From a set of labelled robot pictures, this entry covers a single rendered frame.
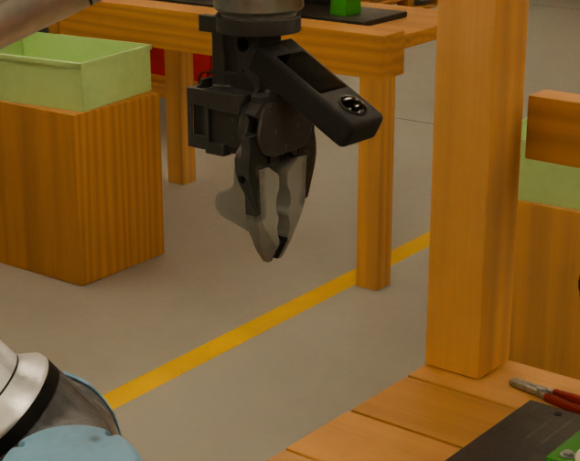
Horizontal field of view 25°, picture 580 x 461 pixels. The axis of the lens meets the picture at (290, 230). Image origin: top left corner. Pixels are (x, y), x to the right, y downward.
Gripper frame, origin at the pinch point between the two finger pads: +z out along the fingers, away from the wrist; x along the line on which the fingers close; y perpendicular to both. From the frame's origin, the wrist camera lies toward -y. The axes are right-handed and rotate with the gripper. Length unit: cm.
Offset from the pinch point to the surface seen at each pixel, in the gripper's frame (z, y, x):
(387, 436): 41, 17, -44
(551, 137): 7, 12, -74
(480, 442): 39, 5, -46
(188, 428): 129, 158, -157
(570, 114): 4, 10, -74
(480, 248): 22, 17, -66
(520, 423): 39, 4, -54
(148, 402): 129, 178, -163
